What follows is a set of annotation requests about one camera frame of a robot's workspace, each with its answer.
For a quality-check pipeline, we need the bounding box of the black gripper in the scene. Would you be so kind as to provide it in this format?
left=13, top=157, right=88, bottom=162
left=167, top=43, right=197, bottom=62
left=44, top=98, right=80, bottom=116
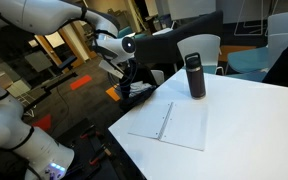
left=118, top=59, right=137, bottom=79

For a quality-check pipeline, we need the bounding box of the blue ethernet cable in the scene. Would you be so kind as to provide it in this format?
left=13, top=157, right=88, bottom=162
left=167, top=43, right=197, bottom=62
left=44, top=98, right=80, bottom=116
left=107, top=59, right=139, bottom=99

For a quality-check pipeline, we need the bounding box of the white cloth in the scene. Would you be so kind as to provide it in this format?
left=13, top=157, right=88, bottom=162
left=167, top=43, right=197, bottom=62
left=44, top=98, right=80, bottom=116
left=129, top=81, right=154, bottom=98

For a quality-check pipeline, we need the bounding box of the dark maroon insulated bottle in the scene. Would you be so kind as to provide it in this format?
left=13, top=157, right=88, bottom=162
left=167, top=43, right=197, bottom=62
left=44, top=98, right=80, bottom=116
left=184, top=52, right=207, bottom=100

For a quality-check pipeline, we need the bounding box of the large black open backpack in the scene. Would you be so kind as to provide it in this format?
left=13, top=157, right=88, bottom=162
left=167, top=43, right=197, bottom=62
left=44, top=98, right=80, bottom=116
left=118, top=66, right=159, bottom=113

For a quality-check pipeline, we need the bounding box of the teal armchair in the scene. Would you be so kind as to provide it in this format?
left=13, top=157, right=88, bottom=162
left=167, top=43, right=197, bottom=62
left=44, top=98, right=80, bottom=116
left=117, top=26, right=148, bottom=39

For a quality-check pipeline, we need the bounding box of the dark grey sofa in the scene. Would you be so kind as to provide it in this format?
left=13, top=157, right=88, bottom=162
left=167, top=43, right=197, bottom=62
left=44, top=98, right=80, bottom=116
left=130, top=10, right=225, bottom=69

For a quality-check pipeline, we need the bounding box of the black metal stand bar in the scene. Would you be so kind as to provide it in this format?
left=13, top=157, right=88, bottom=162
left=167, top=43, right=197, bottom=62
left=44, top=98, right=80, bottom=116
left=21, top=71, right=79, bottom=114

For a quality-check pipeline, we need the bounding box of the white whiteboard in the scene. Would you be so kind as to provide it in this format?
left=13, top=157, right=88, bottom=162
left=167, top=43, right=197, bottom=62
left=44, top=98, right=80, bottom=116
left=167, top=0, right=217, bottom=22

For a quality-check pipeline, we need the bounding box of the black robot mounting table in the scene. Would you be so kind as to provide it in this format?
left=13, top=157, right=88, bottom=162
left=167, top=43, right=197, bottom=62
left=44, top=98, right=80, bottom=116
left=55, top=118, right=145, bottom=180

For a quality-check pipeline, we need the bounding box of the black clamp red handle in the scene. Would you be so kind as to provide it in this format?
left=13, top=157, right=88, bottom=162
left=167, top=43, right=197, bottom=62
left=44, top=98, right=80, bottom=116
left=79, top=127, right=97, bottom=140
left=88, top=148, right=113, bottom=166

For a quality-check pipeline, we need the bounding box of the white wire frame stand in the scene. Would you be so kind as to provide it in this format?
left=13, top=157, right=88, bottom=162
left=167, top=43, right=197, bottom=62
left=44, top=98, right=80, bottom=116
left=233, top=0, right=280, bottom=37

